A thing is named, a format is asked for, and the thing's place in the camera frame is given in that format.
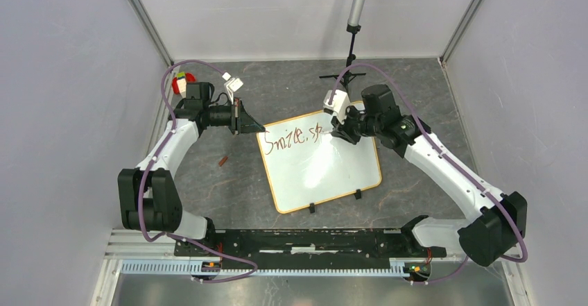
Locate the black tripod camera stand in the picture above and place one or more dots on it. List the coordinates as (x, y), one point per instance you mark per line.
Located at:
(353, 27)

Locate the yellow framed whiteboard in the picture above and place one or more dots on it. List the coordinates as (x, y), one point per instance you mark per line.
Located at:
(303, 166)

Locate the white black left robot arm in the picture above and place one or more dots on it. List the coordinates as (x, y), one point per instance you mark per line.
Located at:
(148, 197)

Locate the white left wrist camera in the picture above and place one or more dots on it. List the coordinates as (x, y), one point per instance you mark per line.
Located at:
(231, 85)

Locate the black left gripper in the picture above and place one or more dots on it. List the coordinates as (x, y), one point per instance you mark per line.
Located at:
(241, 122)

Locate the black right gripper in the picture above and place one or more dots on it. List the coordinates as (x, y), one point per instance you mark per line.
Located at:
(342, 130)

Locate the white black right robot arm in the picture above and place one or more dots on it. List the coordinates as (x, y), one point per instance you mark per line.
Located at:
(494, 222)

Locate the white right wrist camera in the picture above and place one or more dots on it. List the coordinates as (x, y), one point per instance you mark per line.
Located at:
(336, 103)

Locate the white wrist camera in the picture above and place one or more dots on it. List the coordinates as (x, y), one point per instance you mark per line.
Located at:
(231, 85)
(336, 103)

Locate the red marker cap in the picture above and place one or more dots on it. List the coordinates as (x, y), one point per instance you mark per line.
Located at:
(223, 161)

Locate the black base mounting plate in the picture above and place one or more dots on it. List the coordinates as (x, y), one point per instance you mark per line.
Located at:
(292, 249)

